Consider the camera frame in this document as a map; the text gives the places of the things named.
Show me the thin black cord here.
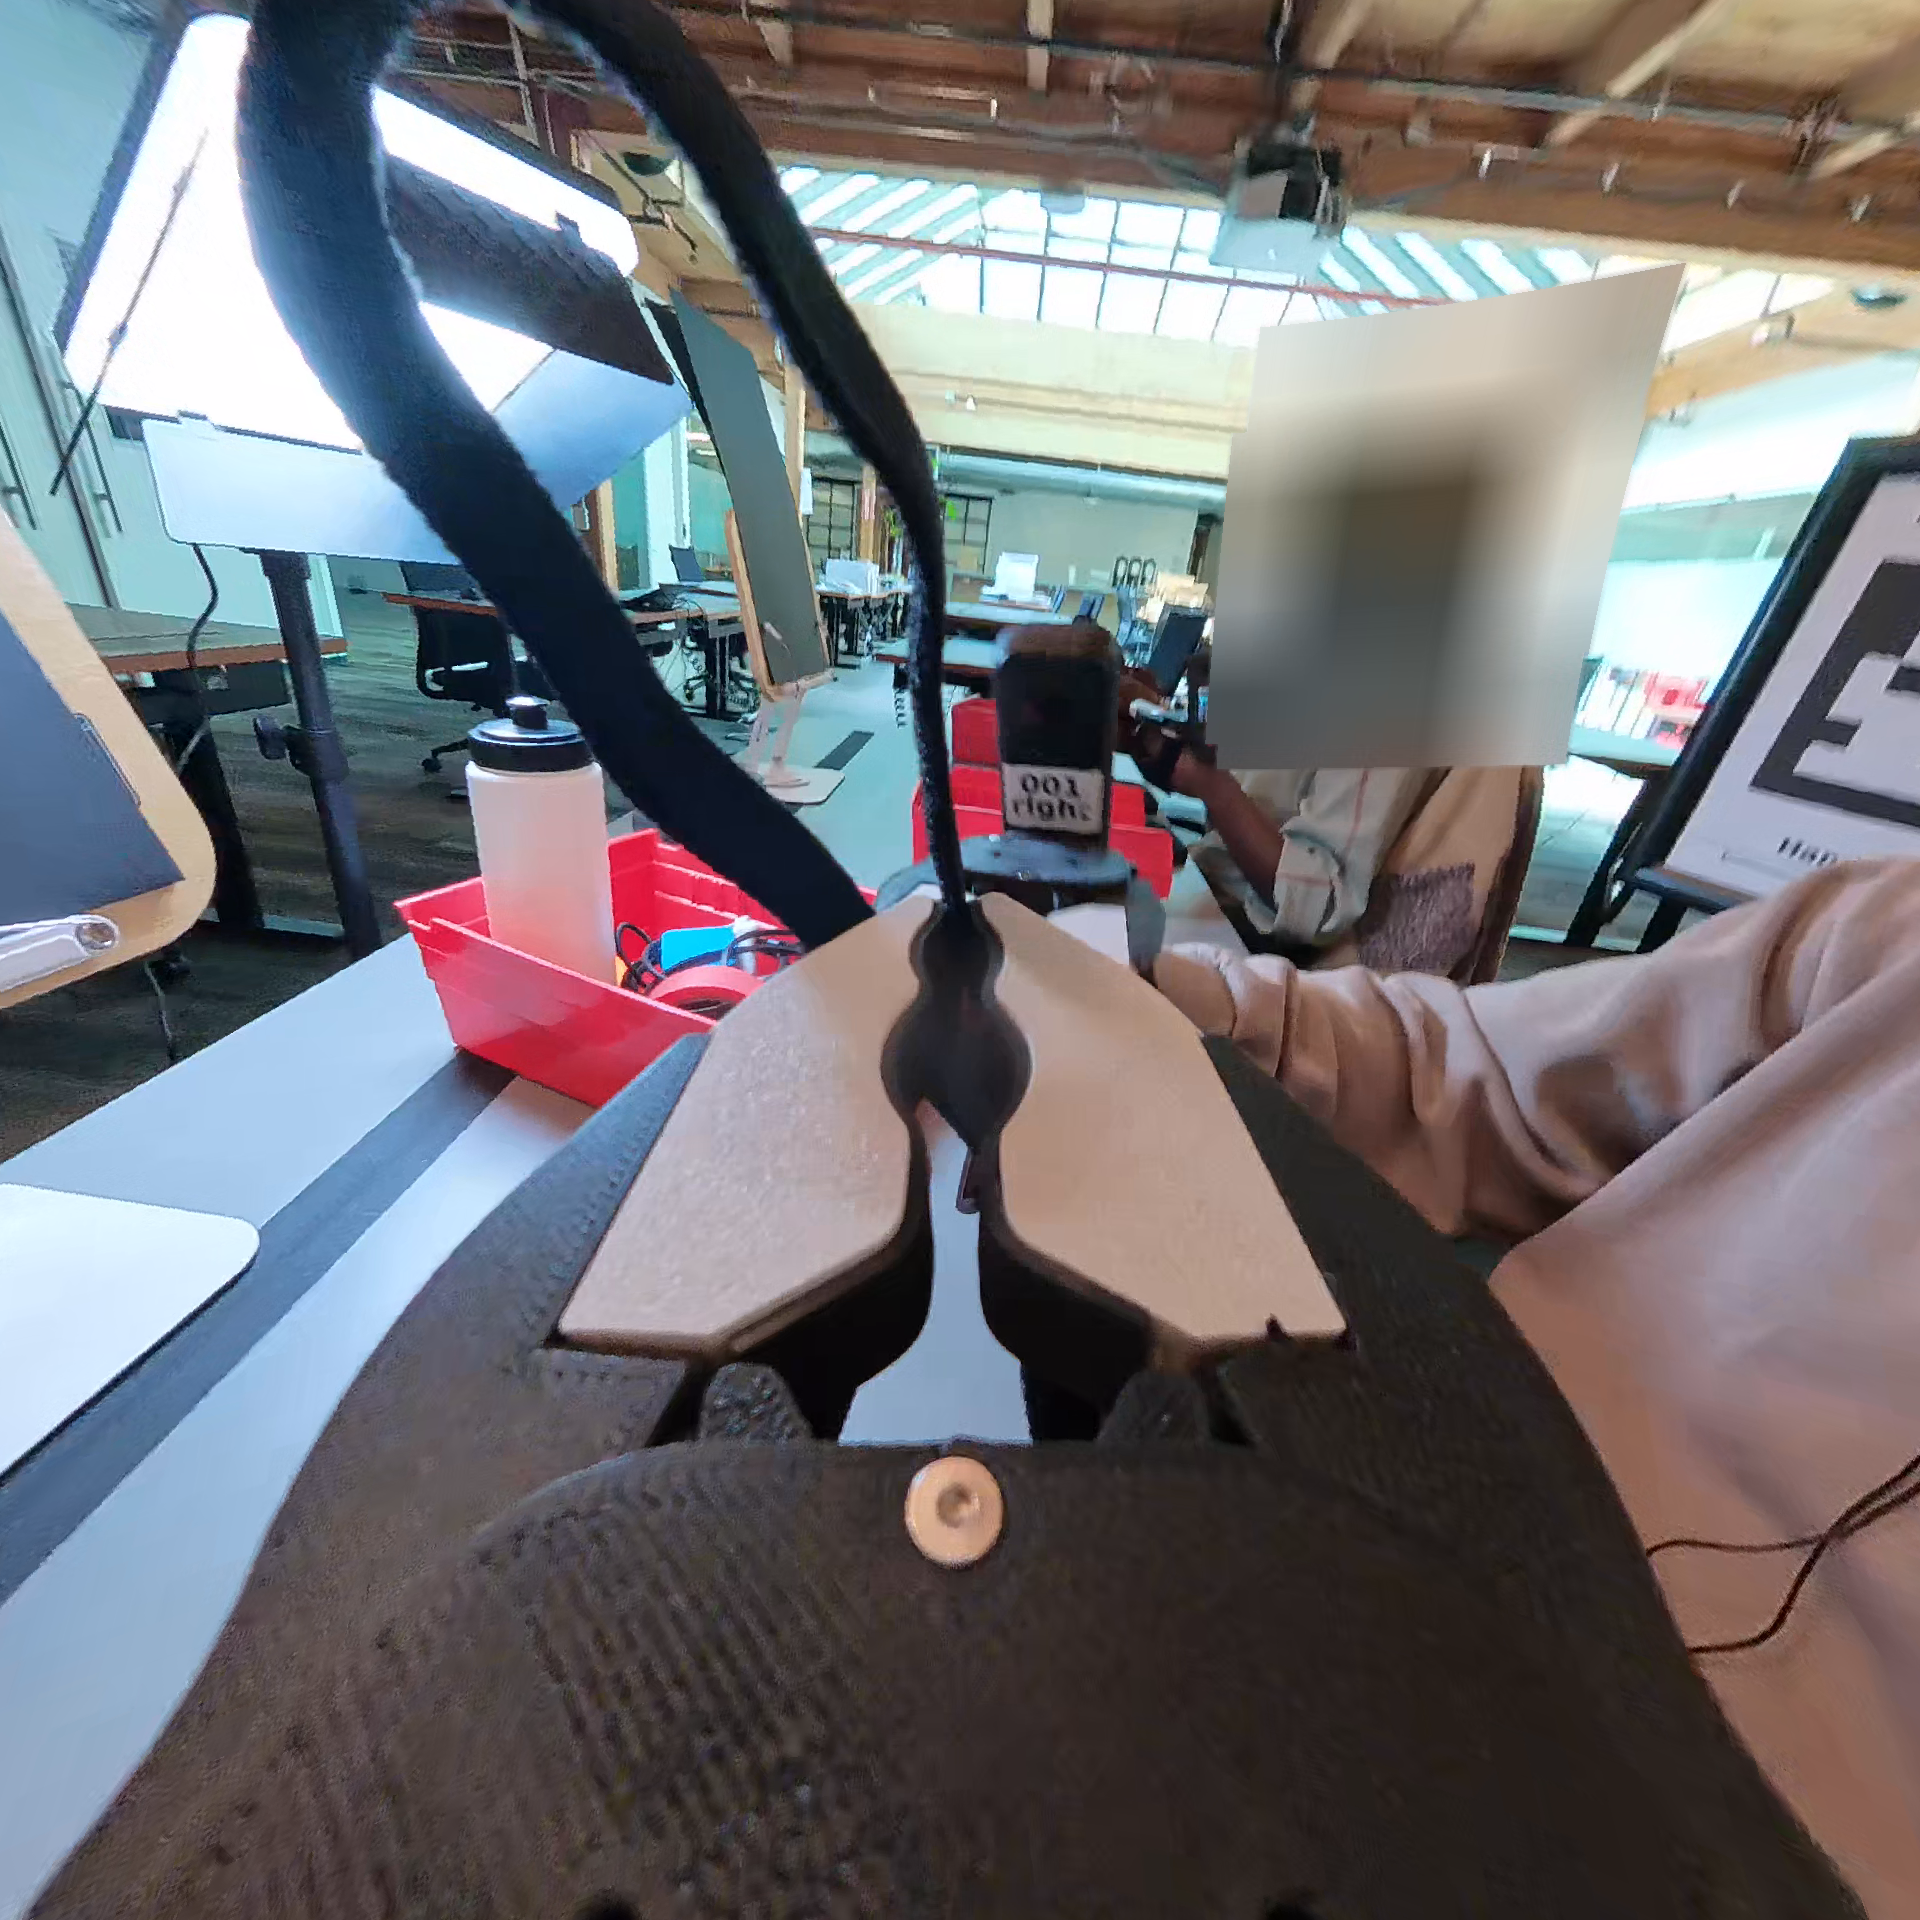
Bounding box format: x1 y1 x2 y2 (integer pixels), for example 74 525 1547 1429
1644 1445 1920 1658

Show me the framed marker board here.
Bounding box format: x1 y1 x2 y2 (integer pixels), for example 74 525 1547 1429
1565 435 1920 946

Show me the person's beige hoodie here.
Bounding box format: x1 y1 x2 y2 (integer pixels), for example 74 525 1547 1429
1487 1035 1920 1920

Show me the black light stand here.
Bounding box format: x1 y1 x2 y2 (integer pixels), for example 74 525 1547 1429
247 546 387 962

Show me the black cable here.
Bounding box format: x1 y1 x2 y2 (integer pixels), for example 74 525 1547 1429
614 916 805 993

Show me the white stand base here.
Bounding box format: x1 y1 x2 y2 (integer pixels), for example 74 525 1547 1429
0 1182 261 1479

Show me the dark grey standing panel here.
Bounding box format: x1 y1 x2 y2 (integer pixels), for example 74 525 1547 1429
667 291 851 811

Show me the wooden desk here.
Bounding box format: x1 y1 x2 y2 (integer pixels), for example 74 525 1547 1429
67 601 352 676

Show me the white water bottle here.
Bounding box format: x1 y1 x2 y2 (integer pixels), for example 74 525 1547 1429
467 698 621 982

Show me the wooden framed chair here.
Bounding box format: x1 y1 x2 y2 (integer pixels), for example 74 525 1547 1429
0 508 220 1011

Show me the studio light panel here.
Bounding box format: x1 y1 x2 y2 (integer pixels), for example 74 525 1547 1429
58 12 691 563

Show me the black fabric strap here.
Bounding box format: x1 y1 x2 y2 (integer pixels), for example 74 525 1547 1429
237 0 1037 1216

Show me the large red plastic bin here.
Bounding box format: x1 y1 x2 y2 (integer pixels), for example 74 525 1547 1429
395 829 880 1108

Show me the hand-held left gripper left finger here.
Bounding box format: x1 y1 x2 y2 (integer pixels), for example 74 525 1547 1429
554 896 935 1436

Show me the black office chair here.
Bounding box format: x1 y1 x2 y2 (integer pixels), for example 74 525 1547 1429
405 601 522 775

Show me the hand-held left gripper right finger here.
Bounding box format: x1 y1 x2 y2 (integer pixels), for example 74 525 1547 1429
975 893 1352 1379

